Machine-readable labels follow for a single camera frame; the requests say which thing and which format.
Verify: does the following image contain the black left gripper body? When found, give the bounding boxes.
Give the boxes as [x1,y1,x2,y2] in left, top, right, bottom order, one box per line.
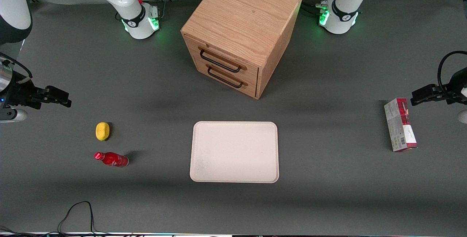
[446,67,467,105]

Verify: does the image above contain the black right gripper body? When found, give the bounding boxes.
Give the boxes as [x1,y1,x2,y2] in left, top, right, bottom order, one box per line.
[2,73,46,110]

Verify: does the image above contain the red coke bottle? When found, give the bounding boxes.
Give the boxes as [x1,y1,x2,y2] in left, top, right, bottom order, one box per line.
[94,152,129,168]

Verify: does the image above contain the cream plastic tray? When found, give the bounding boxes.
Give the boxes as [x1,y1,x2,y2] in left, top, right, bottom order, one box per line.
[190,121,279,183]

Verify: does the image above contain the grey and red carton box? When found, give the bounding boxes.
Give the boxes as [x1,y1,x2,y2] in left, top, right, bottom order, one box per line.
[384,98,418,152]

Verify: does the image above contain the yellow lemon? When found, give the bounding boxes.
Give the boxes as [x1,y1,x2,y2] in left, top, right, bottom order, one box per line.
[96,122,110,141]

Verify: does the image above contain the wooden drawer cabinet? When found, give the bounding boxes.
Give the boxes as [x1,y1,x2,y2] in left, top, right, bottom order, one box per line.
[181,0,303,100]

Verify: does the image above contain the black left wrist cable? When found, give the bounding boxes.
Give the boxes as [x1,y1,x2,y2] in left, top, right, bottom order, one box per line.
[437,51,467,101]

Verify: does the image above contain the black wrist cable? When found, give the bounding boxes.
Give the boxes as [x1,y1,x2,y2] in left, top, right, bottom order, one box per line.
[437,51,467,101]
[0,52,34,85]

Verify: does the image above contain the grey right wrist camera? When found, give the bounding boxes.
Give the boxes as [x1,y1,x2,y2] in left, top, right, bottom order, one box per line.
[0,108,28,123]

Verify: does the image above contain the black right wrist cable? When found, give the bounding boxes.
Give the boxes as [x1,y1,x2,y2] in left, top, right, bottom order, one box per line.
[0,52,34,85]

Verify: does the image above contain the black cable on table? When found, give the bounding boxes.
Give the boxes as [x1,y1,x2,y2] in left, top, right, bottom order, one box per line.
[0,201,113,237]

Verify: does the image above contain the black left arm base cables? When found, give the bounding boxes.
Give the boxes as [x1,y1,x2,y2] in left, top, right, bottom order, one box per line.
[301,0,341,18]

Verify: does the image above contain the black upper drawer handle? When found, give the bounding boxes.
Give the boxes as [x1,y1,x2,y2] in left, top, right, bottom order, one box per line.
[199,47,247,74]

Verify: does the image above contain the black drawer handle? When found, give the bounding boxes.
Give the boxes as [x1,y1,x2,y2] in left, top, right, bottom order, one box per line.
[199,47,247,74]
[207,65,248,89]

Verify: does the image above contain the black lower drawer handle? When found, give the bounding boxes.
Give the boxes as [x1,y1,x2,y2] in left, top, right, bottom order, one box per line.
[207,65,248,89]

